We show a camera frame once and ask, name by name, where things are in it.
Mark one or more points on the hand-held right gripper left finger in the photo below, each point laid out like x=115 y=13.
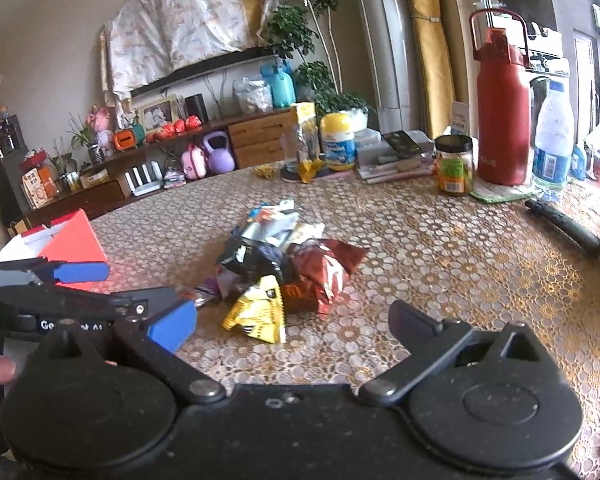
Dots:
x=172 y=327

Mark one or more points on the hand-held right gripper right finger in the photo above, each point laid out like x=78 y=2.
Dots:
x=410 y=322

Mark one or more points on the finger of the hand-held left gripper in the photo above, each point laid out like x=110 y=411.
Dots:
x=82 y=272
x=80 y=302

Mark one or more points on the red cardboard box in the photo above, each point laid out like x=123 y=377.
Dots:
x=77 y=240

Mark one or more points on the purple snack packet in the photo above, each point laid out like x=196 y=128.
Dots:
x=209 y=290

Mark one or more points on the yellow snack packet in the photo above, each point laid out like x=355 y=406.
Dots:
x=257 y=312

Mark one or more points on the dark red snack packet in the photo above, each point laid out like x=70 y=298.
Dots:
x=330 y=270

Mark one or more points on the black snack packet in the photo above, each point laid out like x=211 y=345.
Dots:
x=245 y=260

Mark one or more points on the cream snack packet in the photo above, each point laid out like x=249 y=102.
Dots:
x=307 y=232

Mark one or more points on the orange printed box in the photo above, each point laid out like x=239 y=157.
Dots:
x=35 y=185

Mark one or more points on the white router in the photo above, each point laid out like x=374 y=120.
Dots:
x=142 y=177

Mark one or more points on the pink doll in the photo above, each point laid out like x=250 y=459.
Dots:
x=100 y=120

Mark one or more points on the black coffee machine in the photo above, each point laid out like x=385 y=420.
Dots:
x=5 y=137

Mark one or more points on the pink bag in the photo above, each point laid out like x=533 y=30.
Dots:
x=194 y=161

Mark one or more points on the green woven coaster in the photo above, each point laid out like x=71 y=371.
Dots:
x=500 y=192

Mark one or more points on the glass jar with black lid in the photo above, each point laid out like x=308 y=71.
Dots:
x=454 y=165

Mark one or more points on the red round ornaments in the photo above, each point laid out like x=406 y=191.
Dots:
x=177 y=127

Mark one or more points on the framed photo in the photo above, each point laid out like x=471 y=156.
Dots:
x=155 y=112

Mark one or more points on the purple kettlebell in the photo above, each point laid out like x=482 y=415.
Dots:
x=219 y=155

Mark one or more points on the black flat box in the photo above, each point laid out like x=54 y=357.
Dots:
x=402 y=142

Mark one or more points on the small yellow wrapper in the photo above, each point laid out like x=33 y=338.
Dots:
x=265 y=172

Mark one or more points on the black remote control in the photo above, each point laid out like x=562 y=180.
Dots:
x=565 y=227

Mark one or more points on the white tub with yellow lid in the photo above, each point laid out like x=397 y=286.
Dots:
x=337 y=142

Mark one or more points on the black speaker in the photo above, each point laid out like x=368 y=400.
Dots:
x=196 y=107

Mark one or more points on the wooden drawer cabinet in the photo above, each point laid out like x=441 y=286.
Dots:
x=260 y=137

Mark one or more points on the white printed card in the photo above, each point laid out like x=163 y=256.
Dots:
x=461 y=116

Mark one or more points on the white pot with green plant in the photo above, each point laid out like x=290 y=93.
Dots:
x=347 y=110

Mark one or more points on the yellow foil pouch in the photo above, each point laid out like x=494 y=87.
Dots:
x=304 y=125

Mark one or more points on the clear plastic water bottle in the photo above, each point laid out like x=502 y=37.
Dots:
x=552 y=140

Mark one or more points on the red thermos bottle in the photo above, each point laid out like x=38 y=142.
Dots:
x=502 y=110

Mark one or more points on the black television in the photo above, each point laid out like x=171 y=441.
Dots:
x=205 y=71

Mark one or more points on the clear plastic bag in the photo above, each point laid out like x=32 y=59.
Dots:
x=252 y=95

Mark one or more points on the floral dust cloth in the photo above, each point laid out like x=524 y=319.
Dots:
x=180 y=30

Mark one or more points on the teal plastic jug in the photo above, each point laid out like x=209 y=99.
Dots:
x=282 y=85

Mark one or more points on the yellow curtain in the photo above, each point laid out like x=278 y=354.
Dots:
x=430 y=45

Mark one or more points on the grey standing air conditioner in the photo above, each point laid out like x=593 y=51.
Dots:
x=395 y=35

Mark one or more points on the tall green potted tree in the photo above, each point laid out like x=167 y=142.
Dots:
x=300 y=25

